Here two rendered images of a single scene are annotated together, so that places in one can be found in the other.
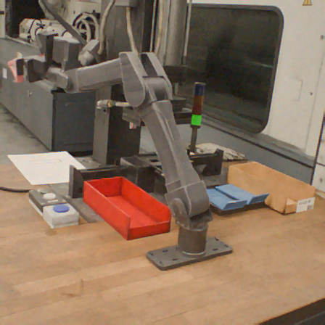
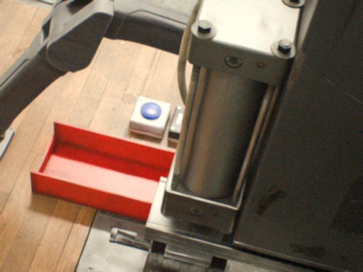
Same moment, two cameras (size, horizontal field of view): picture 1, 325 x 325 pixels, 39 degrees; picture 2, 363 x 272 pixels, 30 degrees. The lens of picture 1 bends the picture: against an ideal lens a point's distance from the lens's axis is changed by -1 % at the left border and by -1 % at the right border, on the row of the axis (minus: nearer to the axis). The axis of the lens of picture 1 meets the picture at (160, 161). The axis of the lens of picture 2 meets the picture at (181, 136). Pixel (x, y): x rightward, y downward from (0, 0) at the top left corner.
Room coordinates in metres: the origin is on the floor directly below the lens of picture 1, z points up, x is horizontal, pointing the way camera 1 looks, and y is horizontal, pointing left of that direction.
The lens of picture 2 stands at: (1.60, -0.38, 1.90)
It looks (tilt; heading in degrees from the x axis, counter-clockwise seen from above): 51 degrees down; 129
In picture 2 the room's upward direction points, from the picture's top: 11 degrees clockwise
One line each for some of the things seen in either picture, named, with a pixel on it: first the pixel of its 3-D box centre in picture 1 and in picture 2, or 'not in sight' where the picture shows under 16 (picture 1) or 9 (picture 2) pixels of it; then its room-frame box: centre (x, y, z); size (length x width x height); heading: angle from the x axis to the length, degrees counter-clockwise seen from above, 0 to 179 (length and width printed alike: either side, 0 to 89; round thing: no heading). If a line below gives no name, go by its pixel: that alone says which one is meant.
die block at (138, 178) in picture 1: (156, 174); not in sight; (1.33, 0.01, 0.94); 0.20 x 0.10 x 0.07; 125
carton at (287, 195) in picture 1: (268, 187); not in sight; (1.33, -0.34, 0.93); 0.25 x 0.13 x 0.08; 35
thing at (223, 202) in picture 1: (220, 195); not in sight; (1.21, -0.18, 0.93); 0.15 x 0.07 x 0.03; 31
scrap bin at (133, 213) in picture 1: (124, 205); (111, 173); (1.08, 0.08, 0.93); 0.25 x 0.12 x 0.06; 35
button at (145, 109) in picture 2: (61, 210); (150, 112); (1.02, 0.23, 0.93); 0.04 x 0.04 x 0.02
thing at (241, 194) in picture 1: (241, 190); not in sight; (1.27, -0.25, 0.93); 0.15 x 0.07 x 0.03; 39
